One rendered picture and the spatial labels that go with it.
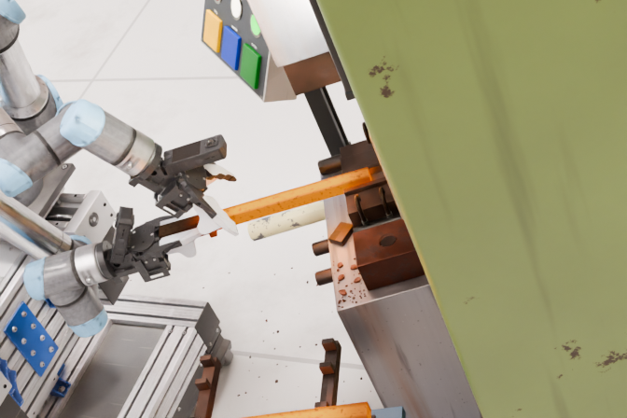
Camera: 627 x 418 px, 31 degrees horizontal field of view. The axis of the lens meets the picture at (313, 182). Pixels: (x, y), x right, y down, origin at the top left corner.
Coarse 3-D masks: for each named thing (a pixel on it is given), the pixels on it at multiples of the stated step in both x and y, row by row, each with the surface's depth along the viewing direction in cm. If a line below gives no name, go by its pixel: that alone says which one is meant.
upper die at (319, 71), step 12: (312, 60) 180; (324, 60) 180; (288, 72) 181; (300, 72) 181; (312, 72) 181; (324, 72) 182; (336, 72) 182; (300, 84) 183; (312, 84) 183; (324, 84) 183
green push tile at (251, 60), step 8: (248, 48) 241; (248, 56) 242; (256, 56) 238; (248, 64) 242; (256, 64) 239; (248, 72) 242; (256, 72) 239; (248, 80) 243; (256, 80) 240; (256, 88) 241
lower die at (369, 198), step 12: (360, 144) 217; (348, 156) 215; (360, 156) 212; (372, 156) 211; (348, 168) 211; (360, 168) 208; (372, 180) 205; (384, 180) 204; (348, 192) 205; (360, 192) 205; (372, 192) 204; (348, 204) 204; (360, 204) 203; (372, 204) 202; (396, 204) 201; (372, 216) 203
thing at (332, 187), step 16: (336, 176) 208; (352, 176) 206; (368, 176) 205; (288, 192) 209; (304, 192) 207; (320, 192) 206; (336, 192) 207; (224, 208) 211; (240, 208) 210; (256, 208) 208; (272, 208) 208; (288, 208) 208; (176, 224) 211; (192, 224) 210
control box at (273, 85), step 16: (208, 0) 258; (224, 0) 251; (240, 0) 243; (224, 16) 252; (240, 16) 244; (240, 32) 245; (208, 48) 261; (256, 48) 240; (240, 64) 247; (272, 64) 236; (272, 80) 238; (288, 80) 240; (272, 96) 240; (288, 96) 242
